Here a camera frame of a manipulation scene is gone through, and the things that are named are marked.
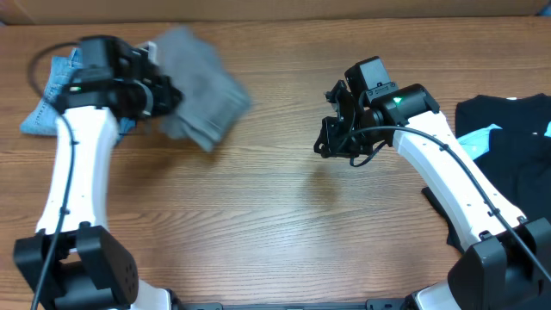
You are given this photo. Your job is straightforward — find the grey cotton shorts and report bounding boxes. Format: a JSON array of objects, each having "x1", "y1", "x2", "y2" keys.
[{"x1": 154, "y1": 26, "x2": 252, "y2": 152}]

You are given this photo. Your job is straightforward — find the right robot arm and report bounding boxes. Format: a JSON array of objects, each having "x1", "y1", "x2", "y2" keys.
[{"x1": 313, "y1": 57, "x2": 550, "y2": 310}]

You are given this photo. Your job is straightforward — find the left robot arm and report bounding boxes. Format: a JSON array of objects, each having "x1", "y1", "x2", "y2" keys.
[{"x1": 14, "y1": 35, "x2": 183, "y2": 309}]

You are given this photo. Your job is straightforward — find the folded blue denim jeans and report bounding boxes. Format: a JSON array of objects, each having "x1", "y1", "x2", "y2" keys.
[{"x1": 19, "y1": 47, "x2": 139, "y2": 138}]

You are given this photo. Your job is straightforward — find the light blue garment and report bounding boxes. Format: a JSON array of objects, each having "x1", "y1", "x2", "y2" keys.
[{"x1": 459, "y1": 123, "x2": 550, "y2": 159}]

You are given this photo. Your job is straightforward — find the brown cardboard backdrop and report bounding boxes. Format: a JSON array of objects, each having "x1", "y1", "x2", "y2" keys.
[{"x1": 1, "y1": 0, "x2": 548, "y2": 25}]

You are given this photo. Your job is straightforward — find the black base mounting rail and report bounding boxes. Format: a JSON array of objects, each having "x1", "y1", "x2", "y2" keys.
[{"x1": 171, "y1": 299, "x2": 406, "y2": 310}]

